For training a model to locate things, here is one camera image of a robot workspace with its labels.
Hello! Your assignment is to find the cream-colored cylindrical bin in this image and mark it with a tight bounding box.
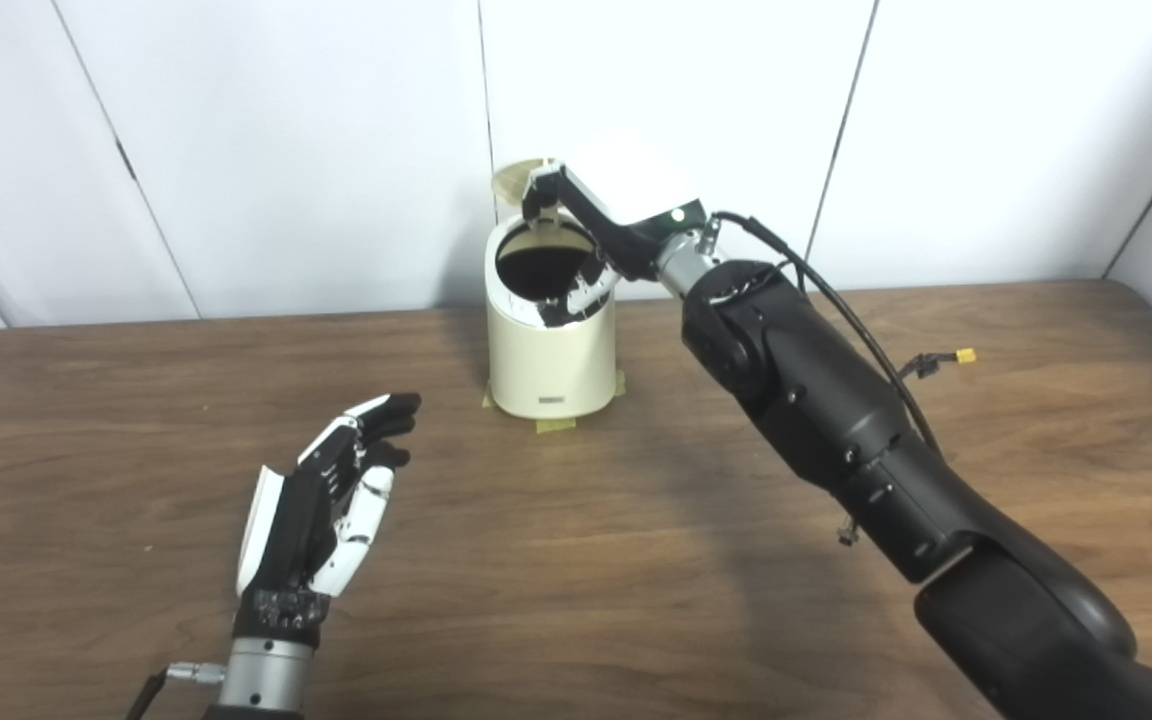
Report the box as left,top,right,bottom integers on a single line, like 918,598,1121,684
485,215,619,421

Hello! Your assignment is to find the round cream bin lid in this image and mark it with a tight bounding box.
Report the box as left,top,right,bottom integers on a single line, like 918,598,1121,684
492,157,562,206

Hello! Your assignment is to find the black wire with yellow plug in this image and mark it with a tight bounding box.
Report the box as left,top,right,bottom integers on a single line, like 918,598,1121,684
896,348,977,381

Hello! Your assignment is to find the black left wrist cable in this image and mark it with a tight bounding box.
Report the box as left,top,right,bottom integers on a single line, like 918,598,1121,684
126,660,227,720

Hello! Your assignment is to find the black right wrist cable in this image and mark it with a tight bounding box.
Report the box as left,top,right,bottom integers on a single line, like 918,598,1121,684
711,210,942,456

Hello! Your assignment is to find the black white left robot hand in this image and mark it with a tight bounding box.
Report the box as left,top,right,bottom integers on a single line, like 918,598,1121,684
234,392,423,643

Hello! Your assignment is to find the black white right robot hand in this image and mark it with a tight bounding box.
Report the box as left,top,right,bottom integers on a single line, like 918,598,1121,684
521,138,709,326

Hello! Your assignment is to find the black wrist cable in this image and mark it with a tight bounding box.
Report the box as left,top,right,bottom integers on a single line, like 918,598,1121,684
711,210,942,456
126,660,227,720

